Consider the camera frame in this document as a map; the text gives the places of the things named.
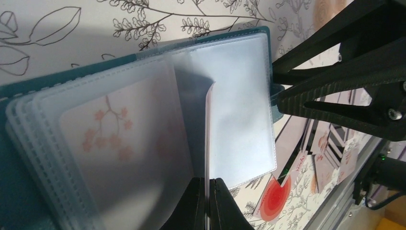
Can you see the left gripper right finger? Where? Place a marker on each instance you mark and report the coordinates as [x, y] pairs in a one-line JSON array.
[[224, 214]]

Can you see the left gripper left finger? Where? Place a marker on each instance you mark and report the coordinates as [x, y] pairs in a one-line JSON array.
[[189, 213]]

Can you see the teal card holder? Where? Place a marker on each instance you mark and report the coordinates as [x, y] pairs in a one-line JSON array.
[[241, 118]]

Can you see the black striped card pile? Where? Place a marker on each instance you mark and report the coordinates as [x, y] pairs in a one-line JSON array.
[[299, 139]]

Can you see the floral table mat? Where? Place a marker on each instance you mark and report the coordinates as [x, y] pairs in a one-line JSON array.
[[46, 36]]

